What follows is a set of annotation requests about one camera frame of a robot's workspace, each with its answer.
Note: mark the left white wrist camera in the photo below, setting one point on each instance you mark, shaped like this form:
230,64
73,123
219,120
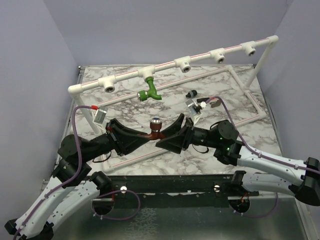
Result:
100,114

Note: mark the white PVC pipe frame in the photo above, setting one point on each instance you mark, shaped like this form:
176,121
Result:
236,86

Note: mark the brown plastic faucet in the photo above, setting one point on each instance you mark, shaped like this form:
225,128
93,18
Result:
155,125

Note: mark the black orange tool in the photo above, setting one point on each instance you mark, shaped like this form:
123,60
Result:
204,99

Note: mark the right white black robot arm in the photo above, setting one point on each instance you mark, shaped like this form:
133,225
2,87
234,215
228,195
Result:
296,177

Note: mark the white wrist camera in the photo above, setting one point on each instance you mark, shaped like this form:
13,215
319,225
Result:
195,109
100,114

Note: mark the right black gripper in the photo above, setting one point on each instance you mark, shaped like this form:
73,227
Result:
186,134

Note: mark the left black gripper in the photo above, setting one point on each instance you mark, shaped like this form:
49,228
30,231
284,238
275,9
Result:
113,138

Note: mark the small black round fitting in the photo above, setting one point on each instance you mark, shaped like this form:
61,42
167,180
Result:
191,94

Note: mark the grey metal bracket piece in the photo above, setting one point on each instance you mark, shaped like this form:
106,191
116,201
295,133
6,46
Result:
215,103

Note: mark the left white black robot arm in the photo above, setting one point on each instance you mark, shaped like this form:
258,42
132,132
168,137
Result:
71,185

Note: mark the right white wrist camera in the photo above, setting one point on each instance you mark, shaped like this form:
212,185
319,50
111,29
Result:
195,109

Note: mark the green plastic faucet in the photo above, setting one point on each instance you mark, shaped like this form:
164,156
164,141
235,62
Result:
144,95

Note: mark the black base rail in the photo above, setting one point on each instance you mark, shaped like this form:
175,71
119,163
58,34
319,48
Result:
169,191

